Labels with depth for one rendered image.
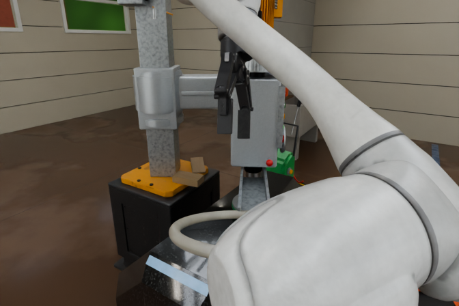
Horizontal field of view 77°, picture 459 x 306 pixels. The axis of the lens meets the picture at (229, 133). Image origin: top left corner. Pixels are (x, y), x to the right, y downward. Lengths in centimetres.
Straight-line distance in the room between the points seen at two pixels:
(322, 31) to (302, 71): 581
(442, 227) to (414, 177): 6
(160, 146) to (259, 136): 95
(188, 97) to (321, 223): 176
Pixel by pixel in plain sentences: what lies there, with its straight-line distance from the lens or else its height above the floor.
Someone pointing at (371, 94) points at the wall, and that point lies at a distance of 616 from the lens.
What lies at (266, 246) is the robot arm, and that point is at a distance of 25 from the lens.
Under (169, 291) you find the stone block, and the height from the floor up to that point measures 78.
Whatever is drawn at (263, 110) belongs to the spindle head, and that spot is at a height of 143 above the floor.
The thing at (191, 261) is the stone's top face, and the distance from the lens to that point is 133.
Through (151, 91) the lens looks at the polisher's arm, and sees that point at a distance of 193.
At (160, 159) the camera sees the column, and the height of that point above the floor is 92.
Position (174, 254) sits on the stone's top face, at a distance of 137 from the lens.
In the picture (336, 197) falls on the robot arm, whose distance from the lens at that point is 29.
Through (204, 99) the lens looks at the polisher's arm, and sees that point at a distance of 197.
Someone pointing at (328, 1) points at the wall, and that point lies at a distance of 631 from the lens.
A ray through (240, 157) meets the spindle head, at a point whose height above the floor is 120.
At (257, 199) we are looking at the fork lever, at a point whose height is 111.
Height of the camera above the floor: 173
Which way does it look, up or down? 18 degrees down
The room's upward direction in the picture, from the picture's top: straight up
